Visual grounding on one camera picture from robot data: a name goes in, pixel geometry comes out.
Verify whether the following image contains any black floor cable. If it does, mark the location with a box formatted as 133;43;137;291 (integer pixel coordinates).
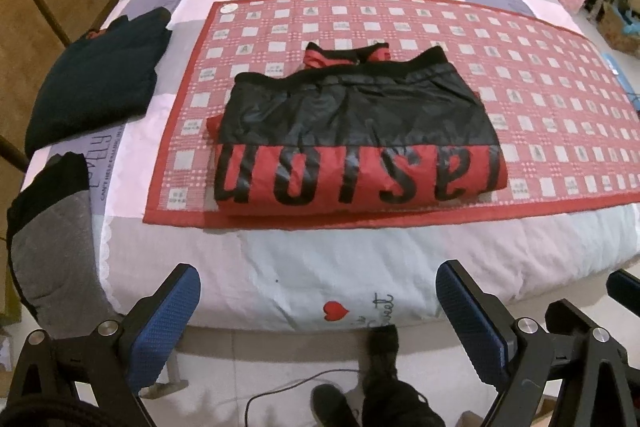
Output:
245;369;371;427

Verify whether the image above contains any dark folded garment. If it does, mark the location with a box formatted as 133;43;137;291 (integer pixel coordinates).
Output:
24;7;173;158

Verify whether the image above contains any person's black shoe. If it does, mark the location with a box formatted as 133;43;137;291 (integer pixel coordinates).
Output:
367;324;401;373
310;383;358;427

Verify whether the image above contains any small cardboard box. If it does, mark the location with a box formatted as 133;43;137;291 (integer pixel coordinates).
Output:
597;2;640;55

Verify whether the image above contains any person's black trouser leg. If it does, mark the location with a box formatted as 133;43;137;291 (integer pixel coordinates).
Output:
360;357;446;427

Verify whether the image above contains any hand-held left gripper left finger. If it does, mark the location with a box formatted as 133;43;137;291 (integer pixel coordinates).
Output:
10;263;202;427

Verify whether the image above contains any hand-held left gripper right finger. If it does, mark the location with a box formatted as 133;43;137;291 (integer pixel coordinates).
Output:
436;259;633;427

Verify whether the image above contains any blue floor mat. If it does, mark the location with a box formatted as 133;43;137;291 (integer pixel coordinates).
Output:
602;51;632;80

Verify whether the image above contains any red checked blanket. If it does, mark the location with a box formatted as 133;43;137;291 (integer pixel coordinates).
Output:
142;0;640;232

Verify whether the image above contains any red and black jacket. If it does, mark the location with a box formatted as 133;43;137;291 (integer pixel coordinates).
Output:
207;41;510;219

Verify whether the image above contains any grey and black garment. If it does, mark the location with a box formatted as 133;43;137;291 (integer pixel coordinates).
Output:
6;152;121;333

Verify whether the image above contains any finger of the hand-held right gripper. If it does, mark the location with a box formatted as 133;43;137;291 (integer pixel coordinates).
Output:
544;299;627;359
606;269;640;309

